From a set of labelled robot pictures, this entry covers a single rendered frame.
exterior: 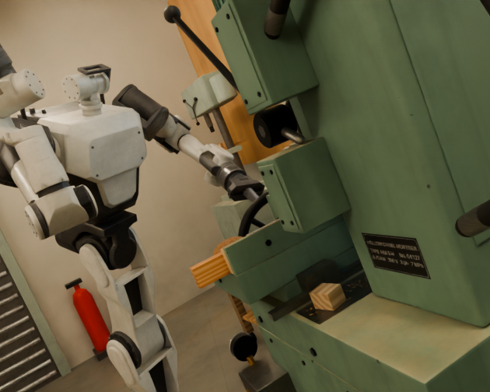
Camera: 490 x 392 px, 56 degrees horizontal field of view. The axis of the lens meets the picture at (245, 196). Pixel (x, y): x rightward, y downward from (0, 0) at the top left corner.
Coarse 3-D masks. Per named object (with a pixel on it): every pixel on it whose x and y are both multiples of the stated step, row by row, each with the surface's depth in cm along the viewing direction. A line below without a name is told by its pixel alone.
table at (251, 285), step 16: (336, 224) 89; (304, 240) 87; (320, 240) 88; (336, 240) 89; (288, 256) 85; (304, 256) 87; (320, 256) 88; (256, 272) 83; (272, 272) 84; (288, 272) 85; (224, 288) 95; (240, 288) 83; (256, 288) 83; (272, 288) 84
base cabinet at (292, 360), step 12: (264, 336) 104; (276, 348) 100; (288, 348) 92; (276, 360) 104; (288, 360) 95; (300, 360) 88; (312, 360) 82; (300, 372) 91; (312, 372) 84; (324, 372) 78; (300, 384) 95; (312, 384) 87; (324, 384) 81; (336, 384) 76; (348, 384) 71
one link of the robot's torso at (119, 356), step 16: (160, 320) 158; (112, 352) 148; (160, 352) 159; (176, 352) 160; (128, 368) 146; (144, 368) 152; (160, 368) 159; (176, 368) 159; (128, 384) 151; (144, 384) 148; (160, 384) 160; (176, 384) 159
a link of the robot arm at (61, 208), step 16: (32, 144) 91; (48, 144) 94; (32, 160) 91; (48, 160) 92; (32, 176) 91; (48, 176) 92; (64, 176) 94; (48, 192) 92; (64, 192) 93; (80, 192) 96; (48, 208) 92; (64, 208) 93; (80, 208) 96; (48, 224) 93; (64, 224) 95
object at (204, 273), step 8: (216, 256) 84; (200, 264) 83; (208, 264) 84; (216, 264) 84; (224, 264) 85; (192, 272) 83; (200, 272) 83; (208, 272) 84; (216, 272) 84; (224, 272) 85; (200, 280) 83; (208, 280) 83; (216, 280) 84; (200, 288) 83
